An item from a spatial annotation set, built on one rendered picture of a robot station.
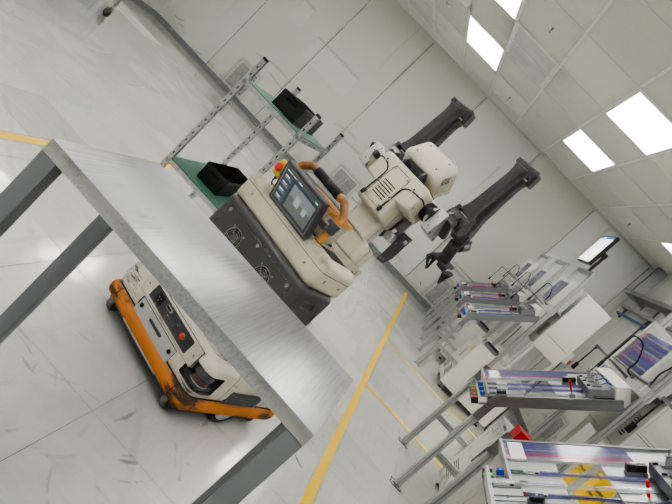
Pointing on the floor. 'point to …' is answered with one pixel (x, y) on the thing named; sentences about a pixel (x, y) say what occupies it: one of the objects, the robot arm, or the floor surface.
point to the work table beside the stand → (189, 293)
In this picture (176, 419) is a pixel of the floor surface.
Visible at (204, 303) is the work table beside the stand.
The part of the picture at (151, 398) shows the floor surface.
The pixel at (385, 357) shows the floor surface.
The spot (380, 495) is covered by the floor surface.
